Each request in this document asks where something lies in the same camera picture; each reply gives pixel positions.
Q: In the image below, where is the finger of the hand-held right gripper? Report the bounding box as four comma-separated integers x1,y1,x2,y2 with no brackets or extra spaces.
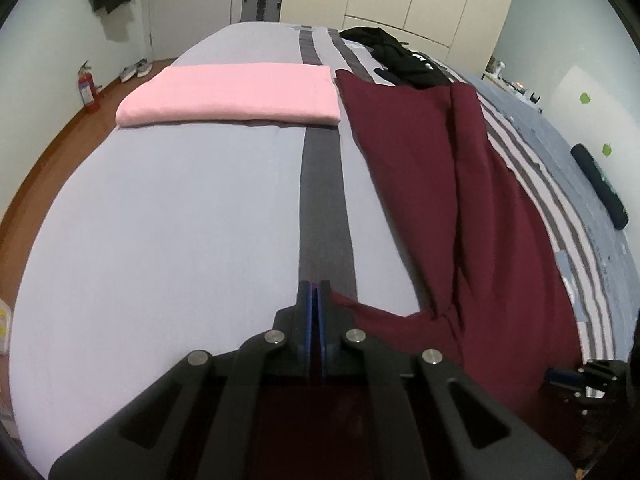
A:
545,367,588,390

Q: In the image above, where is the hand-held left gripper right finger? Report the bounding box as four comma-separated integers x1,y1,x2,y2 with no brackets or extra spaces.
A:
314,280,576,480

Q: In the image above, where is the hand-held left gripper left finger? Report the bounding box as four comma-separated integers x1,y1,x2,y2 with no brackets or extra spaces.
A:
49,280,315,480

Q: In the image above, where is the maroon t-shirt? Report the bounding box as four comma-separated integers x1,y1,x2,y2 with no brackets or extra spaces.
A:
257,69,587,480

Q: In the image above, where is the bed with striped sheet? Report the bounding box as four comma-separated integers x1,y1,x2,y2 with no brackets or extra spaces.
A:
10,21,640,480

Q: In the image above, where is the navy bolster pillow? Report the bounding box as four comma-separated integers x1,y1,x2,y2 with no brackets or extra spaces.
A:
570,144,629,231

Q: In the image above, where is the folded pink garment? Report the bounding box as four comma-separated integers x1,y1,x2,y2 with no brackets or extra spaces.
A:
115,63,342,127

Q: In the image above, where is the black garment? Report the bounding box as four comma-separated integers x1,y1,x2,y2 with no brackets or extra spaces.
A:
339,26,451,89

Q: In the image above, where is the white headboard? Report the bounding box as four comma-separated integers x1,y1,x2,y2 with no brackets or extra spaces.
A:
542,65,640,221

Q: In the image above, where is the white nightstand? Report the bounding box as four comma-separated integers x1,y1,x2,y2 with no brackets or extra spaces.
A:
482,57,546,111

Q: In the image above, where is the red fire extinguisher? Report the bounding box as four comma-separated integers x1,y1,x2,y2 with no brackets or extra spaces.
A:
76,61,102,114

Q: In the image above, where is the white door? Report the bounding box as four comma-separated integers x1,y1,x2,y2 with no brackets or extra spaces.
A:
150,0,236,61

